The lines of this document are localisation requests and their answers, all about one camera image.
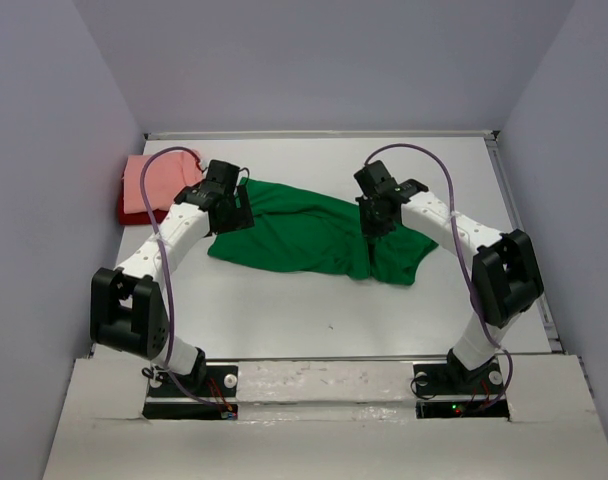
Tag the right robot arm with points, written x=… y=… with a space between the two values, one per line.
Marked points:
x=500 y=270

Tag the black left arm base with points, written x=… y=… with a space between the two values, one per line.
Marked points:
x=213 y=400

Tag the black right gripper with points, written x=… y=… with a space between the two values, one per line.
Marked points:
x=370 y=230

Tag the pink t shirt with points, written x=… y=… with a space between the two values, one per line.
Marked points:
x=164 y=179

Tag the green t shirt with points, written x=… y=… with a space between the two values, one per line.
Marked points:
x=298 y=230

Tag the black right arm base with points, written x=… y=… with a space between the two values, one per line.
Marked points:
x=440 y=397

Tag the dark red t shirt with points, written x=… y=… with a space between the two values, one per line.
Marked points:
x=136 y=219

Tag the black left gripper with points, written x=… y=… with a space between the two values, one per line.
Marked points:
x=241 y=217

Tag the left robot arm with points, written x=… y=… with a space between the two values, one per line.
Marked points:
x=132 y=307

